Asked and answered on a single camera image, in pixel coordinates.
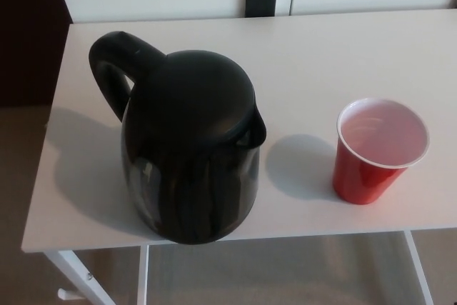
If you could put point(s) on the dark brown door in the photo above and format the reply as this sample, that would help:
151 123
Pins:
25 33

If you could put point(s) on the black electric kettle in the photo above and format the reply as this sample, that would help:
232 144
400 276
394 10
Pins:
185 123

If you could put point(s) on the white table with metal frame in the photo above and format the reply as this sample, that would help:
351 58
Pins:
357 51

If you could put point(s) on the black rectangular wall plate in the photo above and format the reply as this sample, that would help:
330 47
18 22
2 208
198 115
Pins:
260 1

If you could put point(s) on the red plastic cup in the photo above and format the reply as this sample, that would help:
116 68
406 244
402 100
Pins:
360 180

